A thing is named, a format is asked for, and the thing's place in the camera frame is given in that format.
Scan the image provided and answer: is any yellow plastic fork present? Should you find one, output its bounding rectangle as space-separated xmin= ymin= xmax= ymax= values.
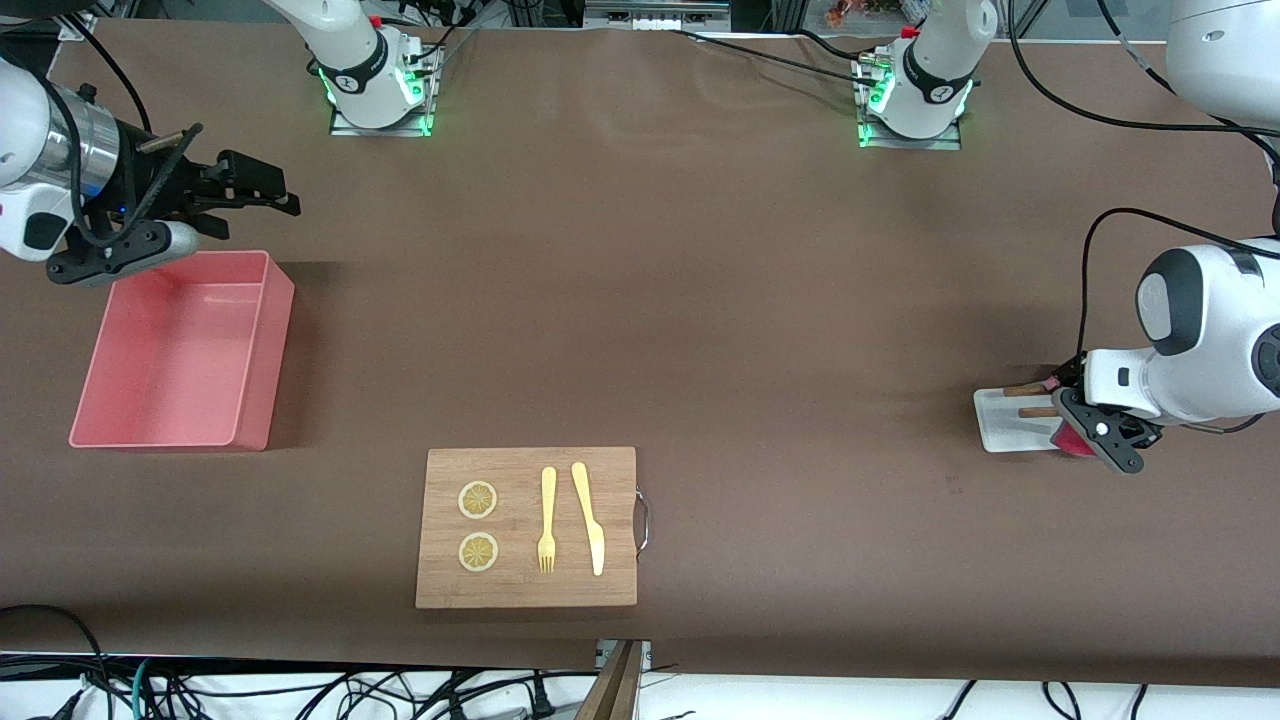
xmin=537 ymin=466 xmax=558 ymax=574

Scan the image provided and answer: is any white side table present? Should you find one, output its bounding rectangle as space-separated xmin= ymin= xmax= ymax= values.
xmin=0 ymin=652 xmax=1280 ymax=720

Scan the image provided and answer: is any yellow plastic knife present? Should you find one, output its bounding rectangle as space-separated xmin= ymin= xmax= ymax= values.
xmin=571 ymin=461 xmax=606 ymax=577

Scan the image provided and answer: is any white rack with wooden rods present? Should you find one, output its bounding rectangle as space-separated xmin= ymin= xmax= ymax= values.
xmin=973 ymin=382 xmax=1076 ymax=455

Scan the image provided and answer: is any brown wooden plank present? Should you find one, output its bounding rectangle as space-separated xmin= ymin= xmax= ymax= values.
xmin=575 ymin=640 xmax=642 ymax=720

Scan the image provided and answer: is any pink plastic bin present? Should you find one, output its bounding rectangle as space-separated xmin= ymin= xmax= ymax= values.
xmin=68 ymin=250 xmax=297 ymax=453

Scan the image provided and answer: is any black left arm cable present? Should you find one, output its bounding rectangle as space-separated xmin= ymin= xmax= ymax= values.
xmin=1008 ymin=0 xmax=1280 ymax=366

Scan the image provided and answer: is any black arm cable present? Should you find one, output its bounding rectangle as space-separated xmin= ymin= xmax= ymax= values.
xmin=1008 ymin=0 xmax=1280 ymax=366
xmin=60 ymin=10 xmax=203 ymax=251

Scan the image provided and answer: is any metal table edge bracket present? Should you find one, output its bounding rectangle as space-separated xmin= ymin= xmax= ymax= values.
xmin=596 ymin=640 xmax=653 ymax=673

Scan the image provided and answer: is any short black table cable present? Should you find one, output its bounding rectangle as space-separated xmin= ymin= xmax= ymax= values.
xmin=792 ymin=28 xmax=873 ymax=59

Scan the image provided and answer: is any thick black cable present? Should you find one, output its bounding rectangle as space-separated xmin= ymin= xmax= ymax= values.
xmin=0 ymin=604 xmax=113 ymax=720

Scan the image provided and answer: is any grey and red cloth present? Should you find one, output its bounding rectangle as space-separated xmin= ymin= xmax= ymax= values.
xmin=1045 ymin=377 xmax=1099 ymax=461

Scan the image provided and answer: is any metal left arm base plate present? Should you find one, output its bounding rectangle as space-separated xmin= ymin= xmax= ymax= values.
xmin=855 ymin=55 xmax=964 ymax=151

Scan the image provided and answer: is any long black table cable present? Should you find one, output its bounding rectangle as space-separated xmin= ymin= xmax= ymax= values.
xmin=670 ymin=28 xmax=883 ymax=81

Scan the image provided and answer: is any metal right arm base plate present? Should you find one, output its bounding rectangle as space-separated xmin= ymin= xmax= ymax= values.
xmin=329 ymin=45 xmax=444 ymax=138

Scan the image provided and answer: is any wooden cutting board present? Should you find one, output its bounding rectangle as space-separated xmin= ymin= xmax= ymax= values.
xmin=415 ymin=446 xmax=651 ymax=610

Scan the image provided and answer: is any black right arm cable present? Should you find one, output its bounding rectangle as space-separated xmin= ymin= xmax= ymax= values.
xmin=60 ymin=10 xmax=203 ymax=251

